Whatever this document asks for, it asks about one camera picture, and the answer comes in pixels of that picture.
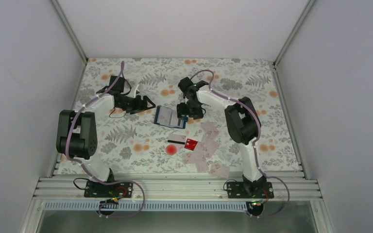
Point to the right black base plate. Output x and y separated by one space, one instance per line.
236 190

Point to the red credit card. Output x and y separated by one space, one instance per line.
190 144

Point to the grey slotted cable duct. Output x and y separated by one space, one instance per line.
128 205

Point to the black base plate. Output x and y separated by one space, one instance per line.
236 190
98 190

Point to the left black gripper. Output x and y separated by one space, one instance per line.
138 107

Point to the floral card near rail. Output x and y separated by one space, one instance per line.
219 170

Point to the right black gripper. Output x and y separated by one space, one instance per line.
181 110

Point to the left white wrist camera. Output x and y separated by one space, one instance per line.
136 91

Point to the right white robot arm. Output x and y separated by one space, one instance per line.
242 122

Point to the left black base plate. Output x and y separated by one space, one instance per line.
98 190

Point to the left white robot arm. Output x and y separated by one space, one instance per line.
77 131

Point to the floral card in middle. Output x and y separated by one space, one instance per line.
201 164

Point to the aluminium rail frame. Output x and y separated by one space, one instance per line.
180 187

